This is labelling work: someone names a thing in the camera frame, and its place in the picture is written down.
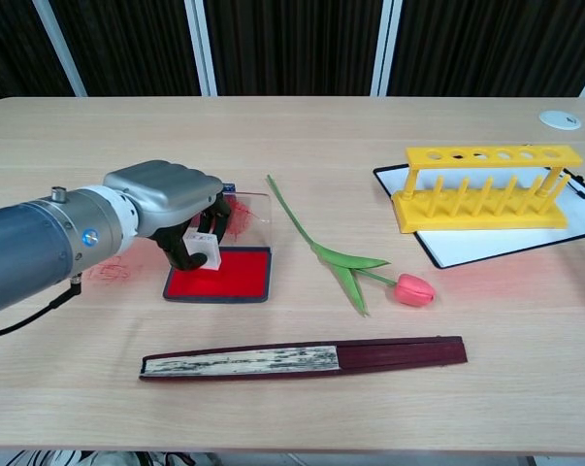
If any white round cable grommet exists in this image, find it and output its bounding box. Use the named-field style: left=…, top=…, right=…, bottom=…
left=537, top=110, right=584, bottom=131

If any yellow test tube rack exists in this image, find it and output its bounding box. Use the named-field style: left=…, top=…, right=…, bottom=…
left=390, top=145, right=585, bottom=236

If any white red stamp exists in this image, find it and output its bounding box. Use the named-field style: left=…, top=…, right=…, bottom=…
left=183, top=231, right=223, bottom=272

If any black-edged white clipboard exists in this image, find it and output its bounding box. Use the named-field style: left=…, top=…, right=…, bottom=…
left=372, top=162, right=585, bottom=271

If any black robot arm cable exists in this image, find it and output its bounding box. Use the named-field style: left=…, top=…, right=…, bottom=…
left=0, top=274, right=83, bottom=342

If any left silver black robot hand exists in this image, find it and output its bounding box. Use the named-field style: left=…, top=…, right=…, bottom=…
left=102, top=159, right=235, bottom=273

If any artificial pink tulip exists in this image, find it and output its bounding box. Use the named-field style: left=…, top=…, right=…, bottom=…
left=265, top=174, right=439, bottom=319

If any folded dark red fan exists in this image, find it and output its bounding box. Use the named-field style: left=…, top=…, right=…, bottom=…
left=138, top=335, right=470, bottom=383

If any red ink pad clear lid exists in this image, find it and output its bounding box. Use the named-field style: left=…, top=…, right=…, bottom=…
left=162, top=190, right=275, bottom=305

